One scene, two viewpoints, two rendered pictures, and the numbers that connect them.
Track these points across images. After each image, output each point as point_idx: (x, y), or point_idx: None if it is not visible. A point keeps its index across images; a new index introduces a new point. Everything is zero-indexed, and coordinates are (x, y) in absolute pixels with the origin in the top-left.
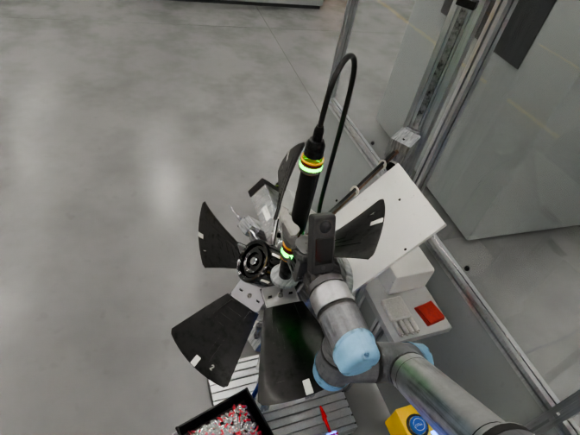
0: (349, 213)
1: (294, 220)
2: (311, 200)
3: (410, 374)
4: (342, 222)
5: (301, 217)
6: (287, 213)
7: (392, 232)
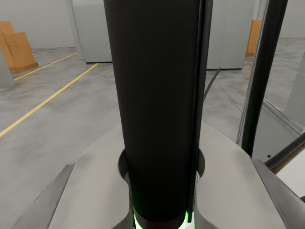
0: (292, 174)
1: (130, 161)
2: (199, 55)
3: None
4: None
5: (150, 143)
6: (119, 134)
7: None
